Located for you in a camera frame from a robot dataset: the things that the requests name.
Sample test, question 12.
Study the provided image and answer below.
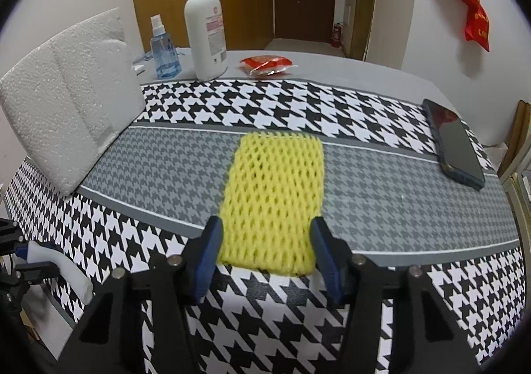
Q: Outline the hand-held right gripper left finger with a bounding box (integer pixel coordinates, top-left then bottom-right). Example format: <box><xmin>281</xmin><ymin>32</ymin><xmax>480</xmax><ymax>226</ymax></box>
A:
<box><xmin>56</xmin><ymin>214</ymin><xmax>225</xmax><ymax>374</ymax></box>

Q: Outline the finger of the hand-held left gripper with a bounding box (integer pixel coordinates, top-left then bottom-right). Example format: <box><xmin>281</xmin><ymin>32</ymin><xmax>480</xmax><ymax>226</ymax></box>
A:
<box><xmin>0</xmin><ymin>219</ymin><xmax>30</xmax><ymax>262</ymax></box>
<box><xmin>12</xmin><ymin>260</ymin><xmax>59</xmax><ymax>286</ymax></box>

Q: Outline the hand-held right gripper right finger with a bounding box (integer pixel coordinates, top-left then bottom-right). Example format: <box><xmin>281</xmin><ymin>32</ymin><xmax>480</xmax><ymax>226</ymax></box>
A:
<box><xmin>309</xmin><ymin>216</ymin><xmax>485</xmax><ymax>374</ymax></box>

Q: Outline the white squeeze tube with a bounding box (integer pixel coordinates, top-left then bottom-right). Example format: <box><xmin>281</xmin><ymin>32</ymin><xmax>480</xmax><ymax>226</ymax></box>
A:
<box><xmin>26</xmin><ymin>244</ymin><xmax>94</xmax><ymax>305</ymax></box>

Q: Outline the yellow foam net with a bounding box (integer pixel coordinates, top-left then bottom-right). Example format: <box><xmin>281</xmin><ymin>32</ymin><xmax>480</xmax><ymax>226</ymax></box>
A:
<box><xmin>216</xmin><ymin>132</ymin><xmax>325</xmax><ymax>277</ymax></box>

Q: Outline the white foam box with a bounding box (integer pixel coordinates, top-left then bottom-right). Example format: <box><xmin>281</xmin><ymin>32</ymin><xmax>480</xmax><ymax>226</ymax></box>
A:
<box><xmin>0</xmin><ymin>7</ymin><xmax>147</xmax><ymax>197</ymax></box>

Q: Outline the houndstooth tablecloth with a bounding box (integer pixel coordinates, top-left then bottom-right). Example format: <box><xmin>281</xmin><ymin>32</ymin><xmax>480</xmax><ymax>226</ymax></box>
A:
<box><xmin>0</xmin><ymin>47</ymin><xmax>526</xmax><ymax>374</ymax></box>

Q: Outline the black smartphone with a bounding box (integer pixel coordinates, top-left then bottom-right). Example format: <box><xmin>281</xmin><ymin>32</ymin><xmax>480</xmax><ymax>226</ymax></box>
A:
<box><xmin>422</xmin><ymin>99</ymin><xmax>486</xmax><ymax>191</ymax></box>

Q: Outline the red snack packet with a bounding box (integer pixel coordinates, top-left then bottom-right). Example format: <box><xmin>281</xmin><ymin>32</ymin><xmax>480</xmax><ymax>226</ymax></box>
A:
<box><xmin>239</xmin><ymin>54</ymin><xmax>298</xmax><ymax>78</ymax></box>

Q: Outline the blue spray bottle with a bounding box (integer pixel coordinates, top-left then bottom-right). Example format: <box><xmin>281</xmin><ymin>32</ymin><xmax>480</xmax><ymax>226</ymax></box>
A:
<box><xmin>149</xmin><ymin>14</ymin><xmax>183</xmax><ymax>80</ymax></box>

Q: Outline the wooden chair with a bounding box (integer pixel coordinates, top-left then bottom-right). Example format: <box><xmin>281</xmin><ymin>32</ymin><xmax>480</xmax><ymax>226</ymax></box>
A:
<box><xmin>497</xmin><ymin>99</ymin><xmax>531</xmax><ymax>209</ymax></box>

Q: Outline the white red pump bottle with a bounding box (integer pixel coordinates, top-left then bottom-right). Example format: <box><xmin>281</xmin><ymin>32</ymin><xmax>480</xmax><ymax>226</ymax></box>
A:
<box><xmin>178</xmin><ymin>0</ymin><xmax>228</xmax><ymax>82</ymax></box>

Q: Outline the light wooden side door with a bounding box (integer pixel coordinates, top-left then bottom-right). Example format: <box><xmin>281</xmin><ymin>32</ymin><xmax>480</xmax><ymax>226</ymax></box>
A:
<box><xmin>345</xmin><ymin>0</ymin><xmax>378</xmax><ymax>62</ymax></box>

